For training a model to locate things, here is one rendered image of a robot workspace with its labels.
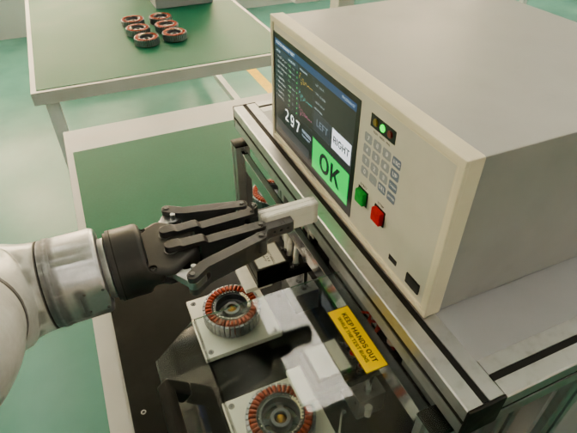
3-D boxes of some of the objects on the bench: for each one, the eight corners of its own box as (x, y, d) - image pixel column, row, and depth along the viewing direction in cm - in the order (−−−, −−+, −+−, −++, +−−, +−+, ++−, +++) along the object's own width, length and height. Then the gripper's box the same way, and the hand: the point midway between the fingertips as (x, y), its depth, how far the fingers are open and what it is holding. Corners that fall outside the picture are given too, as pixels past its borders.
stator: (215, 349, 89) (213, 336, 87) (197, 307, 97) (194, 294, 94) (270, 326, 93) (270, 314, 91) (247, 288, 101) (246, 276, 98)
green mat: (97, 289, 105) (97, 288, 105) (73, 153, 148) (72, 152, 148) (446, 186, 134) (446, 186, 134) (341, 98, 177) (341, 97, 177)
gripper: (107, 253, 57) (292, 203, 64) (126, 338, 47) (339, 266, 55) (91, 203, 52) (293, 155, 59) (108, 285, 43) (344, 216, 50)
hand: (288, 216), depth 56 cm, fingers closed
